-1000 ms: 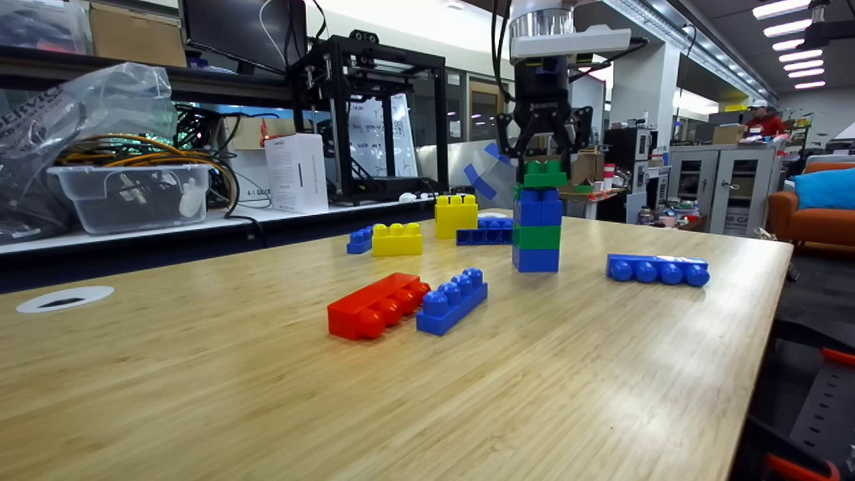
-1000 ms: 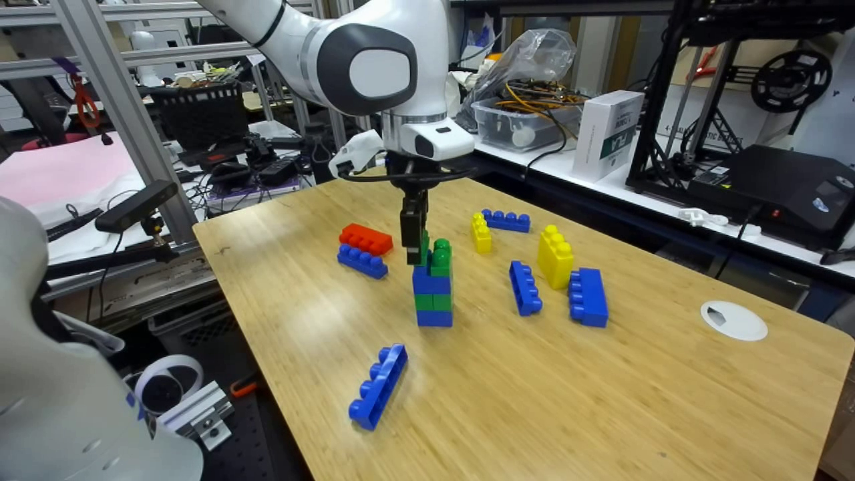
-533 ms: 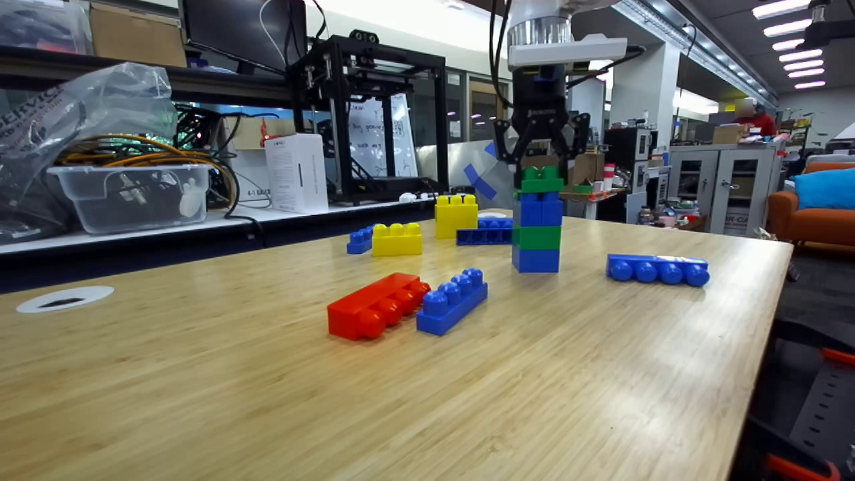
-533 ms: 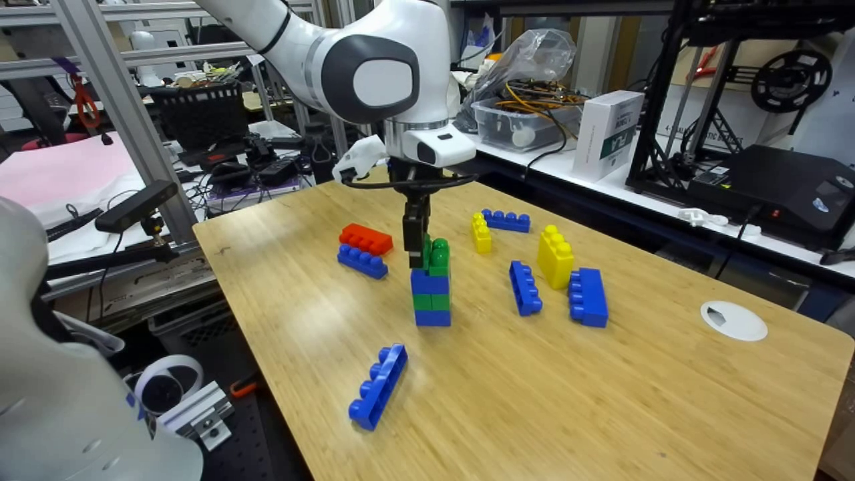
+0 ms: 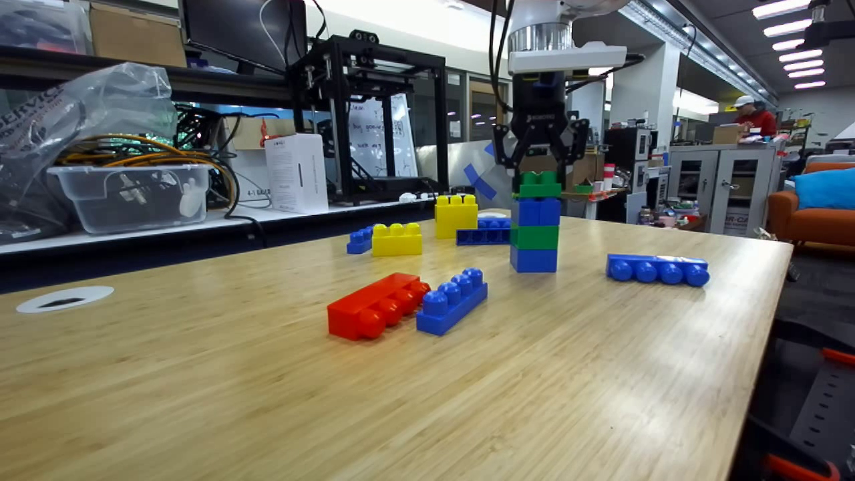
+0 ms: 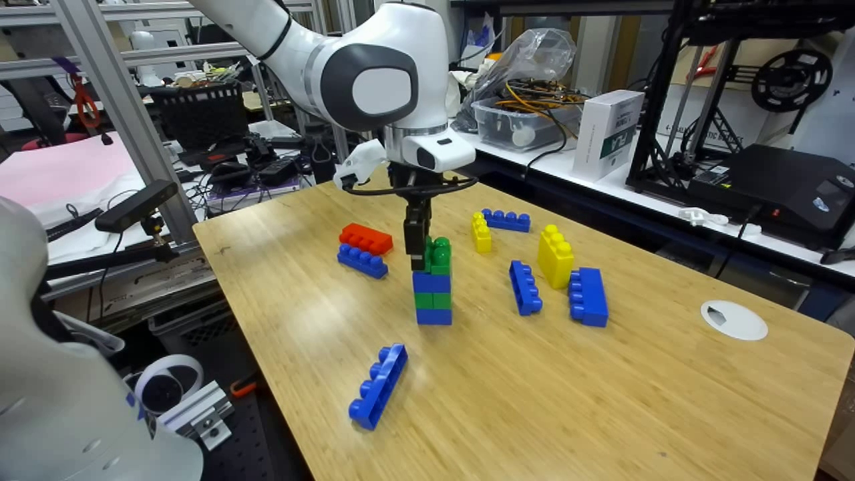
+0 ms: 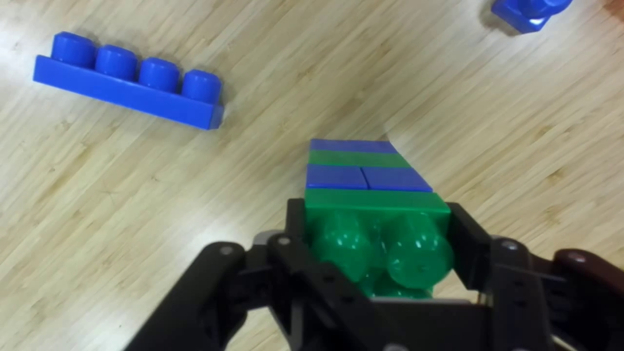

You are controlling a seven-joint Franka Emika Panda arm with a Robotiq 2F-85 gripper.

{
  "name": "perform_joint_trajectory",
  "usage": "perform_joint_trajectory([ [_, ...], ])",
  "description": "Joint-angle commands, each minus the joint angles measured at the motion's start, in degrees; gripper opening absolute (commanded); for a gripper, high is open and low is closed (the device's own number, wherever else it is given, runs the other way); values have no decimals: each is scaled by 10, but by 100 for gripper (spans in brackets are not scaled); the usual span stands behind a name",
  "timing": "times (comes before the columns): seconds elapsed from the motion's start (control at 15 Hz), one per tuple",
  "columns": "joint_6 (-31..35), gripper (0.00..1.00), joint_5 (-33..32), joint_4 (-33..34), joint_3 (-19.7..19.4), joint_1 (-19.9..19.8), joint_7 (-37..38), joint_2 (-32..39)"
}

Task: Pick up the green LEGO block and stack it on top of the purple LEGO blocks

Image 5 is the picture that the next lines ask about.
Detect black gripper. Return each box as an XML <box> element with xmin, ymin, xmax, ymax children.
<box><xmin>495</xmin><ymin>72</ymin><xmax>592</xmax><ymax>192</ymax></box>

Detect small green LEGO block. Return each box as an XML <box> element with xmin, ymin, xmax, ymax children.
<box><xmin>514</xmin><ymin>168</ymin><xmax>567</xmax><ymax>202</ymax></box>

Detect blue square LEGO block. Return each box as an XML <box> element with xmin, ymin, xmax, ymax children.
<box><xmin>507</xmin><ymin>247</ymin><xmax>562</xmax><ymax>276</ymax></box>
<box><xmin>510</xmin><ymin>196</ymin><xmax>567</xmax><ymax>231</ymax></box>

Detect blue four-stud LEGO block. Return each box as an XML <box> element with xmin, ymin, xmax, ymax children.
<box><xmin>415</xmin><ymin>266</ymin><xmax>492</xmax><ymax>341</ymax></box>
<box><xmin>455</xmin><ymin>224</ymin><xmax>516</xmax><ymax>248</ymax></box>
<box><xmin>476</xmin><ymin>212</ymin><xmax>516</xmax><ymax>234</ymax></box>
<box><xmin>603</xmin><ymin>251</ymin><xmax>713</xmax><ymax>291</ymax></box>

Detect green square LEGO block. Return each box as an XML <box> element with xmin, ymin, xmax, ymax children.
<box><xmin>510</xmin><ymin>222</ymin><xmax>563</xmax><ymax>254</ymax></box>

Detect yellow LEGO block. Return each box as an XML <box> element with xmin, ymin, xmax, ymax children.
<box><xmin>369</xmin><ymin>220</ymin><xmax>425</xmax><ymax>259</ymax></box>
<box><xmin>433</xmin><ymin>191</ymin><xmax>482</xmax><ymax>242</ymax></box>

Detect small blue LEGO block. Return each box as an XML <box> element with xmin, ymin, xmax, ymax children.
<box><xmin>345</xmin><ymin>222</ymin><xmax>376</xmax><ymax>258</ymax></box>

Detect red LEGO block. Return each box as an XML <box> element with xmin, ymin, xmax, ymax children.
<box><xmin>325</xmin><ymin>270</ymin><xmax>433</xmax><ymax>346</ymax></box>

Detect brown cardboard box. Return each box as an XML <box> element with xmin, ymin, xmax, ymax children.
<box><xmin>89</xmin><ymin>0</ymin><xmax>190</xmax><ymax>71</ymax></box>
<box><xmin>563</xmin><ymin>149</ymin><xmax>608</xmax><ymax>192</ymax></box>

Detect white upright panel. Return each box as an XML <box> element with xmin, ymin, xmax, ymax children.
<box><xmin>570</xmin><ymin>79</ymin><xmax>611</xmax><ymax>149</ymax></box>

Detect black equipment rack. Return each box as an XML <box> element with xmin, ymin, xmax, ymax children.
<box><xmin>600</xmin><ymin>124</ymin><xmax>663</xmax><ymax>216</ymax></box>

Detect white base with blue tape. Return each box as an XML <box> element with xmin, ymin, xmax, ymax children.
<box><xmin>415</xmin><ymin>136</ymin><xmax>519</xmax><ymax>212</ymax></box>

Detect grey metal cabinet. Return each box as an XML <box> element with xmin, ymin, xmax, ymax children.
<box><xmin>666</xmin><ymin>141</ymin><xmax>779</xmax><ymax>239</ymax></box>

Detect person in red shirt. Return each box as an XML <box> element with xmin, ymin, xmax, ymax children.
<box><xmin>731</xmin><ymin>93</ymin><xmax>783</xmax><ymax>144</ymax></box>

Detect white rectangular box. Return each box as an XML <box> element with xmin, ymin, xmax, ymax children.
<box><xmin>261</xmin><ymin>132</ymin><xmax>332</xmax><ymax>216</ymax></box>

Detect orange sofa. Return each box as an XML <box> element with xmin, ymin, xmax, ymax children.
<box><xmin>766</xmin><ymin>155</ymin><xmax>855</xmax><ymax>251</ymax></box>

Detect long white side bench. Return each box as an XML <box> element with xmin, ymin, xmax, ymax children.
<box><xmin>0</xmin><ymin>196</ymin><xmax>437</xmax><ymax>298</ymax></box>

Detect blue cushion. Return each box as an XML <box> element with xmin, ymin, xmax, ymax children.
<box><xmin>789</xmin><ymin>167</ymin><xmax>855</xmax><ymax>214</ymax></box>

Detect black monitor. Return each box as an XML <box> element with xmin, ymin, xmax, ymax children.
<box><xmin>181</xmin><ymin>0</ymin><xmax>311</xmax><ymax>79</ymax></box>

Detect dark shelf board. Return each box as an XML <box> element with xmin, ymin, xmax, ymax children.
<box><xmin>0</xmin><ymin>43</ymin><xmax>297</xmax><ymax>103</ymax></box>

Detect black chair with red trim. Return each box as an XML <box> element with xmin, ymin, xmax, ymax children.
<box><xmin>729</xmin><ymin>343</ymin><xmax>855</xmax><ymax>481</ymax></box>

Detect clear plastic bin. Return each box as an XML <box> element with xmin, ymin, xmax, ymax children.
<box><xmin>46</xmin><ymin>160</ymin><xmax>213</xmax><ymax>239</ymax></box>

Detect clear plastic bag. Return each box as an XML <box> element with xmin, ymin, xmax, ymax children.
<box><xmin>0</xmin><ymin>63</ymin><xmax>181</xmax><ymax>247</ymax></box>

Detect white round table grommet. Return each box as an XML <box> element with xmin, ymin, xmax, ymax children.
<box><xmin>14</xmin><ymin>284</ymin><xmax>118</xmax><ymax>318</ymax></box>

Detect grey storage bin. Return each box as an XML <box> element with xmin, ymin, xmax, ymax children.
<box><xmin>0</xmin><ymin>0</ymin><xmax>91</xmax><ymax>56</ymax></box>

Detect black metal frame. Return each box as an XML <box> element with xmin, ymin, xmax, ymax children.
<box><xmin>291</xmin><ymin>31</ymin><xmax>455</xmax><ymax>207</ymax></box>

